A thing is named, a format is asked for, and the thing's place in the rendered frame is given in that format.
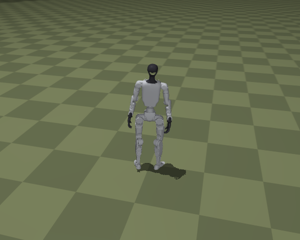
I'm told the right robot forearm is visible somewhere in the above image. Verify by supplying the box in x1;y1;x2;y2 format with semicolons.
165;99;172;120

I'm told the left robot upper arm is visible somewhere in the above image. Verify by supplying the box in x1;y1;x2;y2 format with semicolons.
132;80;143;102

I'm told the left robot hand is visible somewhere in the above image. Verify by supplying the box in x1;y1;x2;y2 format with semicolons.
127;112;133;128

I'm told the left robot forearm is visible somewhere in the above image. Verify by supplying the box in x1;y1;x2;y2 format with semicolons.
128;95;136;116

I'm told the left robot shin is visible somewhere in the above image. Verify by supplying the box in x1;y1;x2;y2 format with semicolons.
135;139;142;164

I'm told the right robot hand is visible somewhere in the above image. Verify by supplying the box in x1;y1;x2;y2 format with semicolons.
164;117;172;134

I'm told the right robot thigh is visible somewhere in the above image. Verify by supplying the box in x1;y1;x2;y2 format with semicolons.
153;114;165;147

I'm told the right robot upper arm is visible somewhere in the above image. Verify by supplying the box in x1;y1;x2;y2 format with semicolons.
160;82;169;106

